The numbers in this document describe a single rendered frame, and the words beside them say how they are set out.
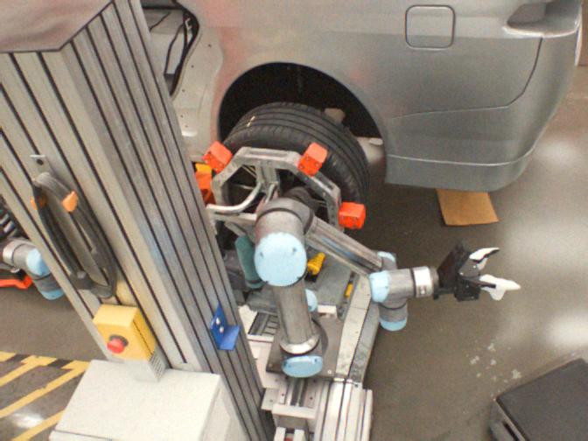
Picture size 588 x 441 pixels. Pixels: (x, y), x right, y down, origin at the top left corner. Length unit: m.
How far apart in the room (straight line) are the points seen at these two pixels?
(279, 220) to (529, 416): 1.35
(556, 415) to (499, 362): 0.56
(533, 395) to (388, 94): 1.27
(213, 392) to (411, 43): 1.39
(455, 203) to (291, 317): 2.22
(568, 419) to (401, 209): 1.66
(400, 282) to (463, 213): 2.06
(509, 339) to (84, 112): 2.38
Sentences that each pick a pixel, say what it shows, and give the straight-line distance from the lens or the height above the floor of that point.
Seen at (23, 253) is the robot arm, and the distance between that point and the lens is 1.82.
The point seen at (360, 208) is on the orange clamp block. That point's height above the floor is 0.89.
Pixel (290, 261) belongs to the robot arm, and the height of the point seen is 1.42.
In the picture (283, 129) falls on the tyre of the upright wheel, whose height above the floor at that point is 1.17.
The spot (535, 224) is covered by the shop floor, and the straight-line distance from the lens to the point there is 3.44.
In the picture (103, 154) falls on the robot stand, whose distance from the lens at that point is 0.91.
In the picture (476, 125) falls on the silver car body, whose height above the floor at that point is 1.08.
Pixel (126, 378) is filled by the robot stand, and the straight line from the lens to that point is 1.39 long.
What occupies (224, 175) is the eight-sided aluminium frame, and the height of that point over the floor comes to 1.01.
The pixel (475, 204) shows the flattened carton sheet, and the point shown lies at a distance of 3.51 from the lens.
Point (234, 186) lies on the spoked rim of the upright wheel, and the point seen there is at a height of 0.85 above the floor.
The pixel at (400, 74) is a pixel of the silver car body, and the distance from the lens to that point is 2.16.
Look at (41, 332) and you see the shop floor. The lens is 3.41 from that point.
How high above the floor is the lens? 2.31
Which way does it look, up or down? 42 degrees down
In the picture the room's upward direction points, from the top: 10 degrees counter-clockwise
